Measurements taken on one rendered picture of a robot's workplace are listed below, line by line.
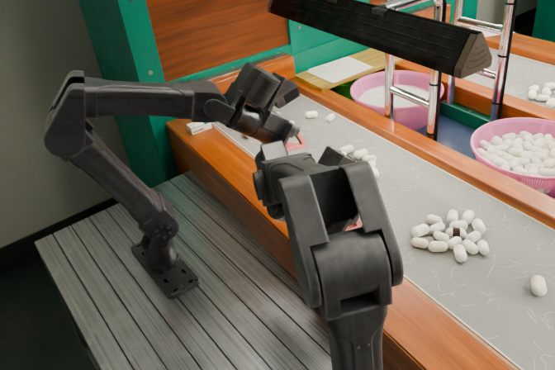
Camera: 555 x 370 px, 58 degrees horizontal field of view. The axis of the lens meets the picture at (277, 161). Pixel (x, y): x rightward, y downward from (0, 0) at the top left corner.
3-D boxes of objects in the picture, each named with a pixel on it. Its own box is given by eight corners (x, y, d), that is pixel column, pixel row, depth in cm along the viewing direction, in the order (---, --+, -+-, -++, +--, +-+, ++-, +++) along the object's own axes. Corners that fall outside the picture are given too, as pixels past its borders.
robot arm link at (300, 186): (250, 159, 74) (289, 187, 44) (308, 147, 75) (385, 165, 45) (267, 239, 75) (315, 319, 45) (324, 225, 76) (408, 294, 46)
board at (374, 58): (321, 92, 150) (321, 87, 150) (294, 78, 161) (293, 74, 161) (402, 61, 164) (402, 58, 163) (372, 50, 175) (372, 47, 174)
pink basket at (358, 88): (441, 140, 137) (443, 109, 132) (344, 136, 144) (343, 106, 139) (441, 98, 158) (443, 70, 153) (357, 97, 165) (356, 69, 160)
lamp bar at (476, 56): (460, 80, 83) (464, 38, 79) (267, 12, 129) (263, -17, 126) (492, 67, 86) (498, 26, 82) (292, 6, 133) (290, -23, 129)
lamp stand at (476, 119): (496, 138, 135) (521, -36, 111) (438, 113, 150) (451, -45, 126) (540, 116, 142) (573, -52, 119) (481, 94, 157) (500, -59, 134)
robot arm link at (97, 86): (220, 78, 96) (44, 68, 84) (231, 94, 88) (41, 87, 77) (212, 135, 101) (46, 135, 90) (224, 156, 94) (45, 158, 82)
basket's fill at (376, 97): (393, 140, 138) (394, 122, 135) (343, 114, 154) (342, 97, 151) (450, 115, 147) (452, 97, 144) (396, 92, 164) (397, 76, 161)
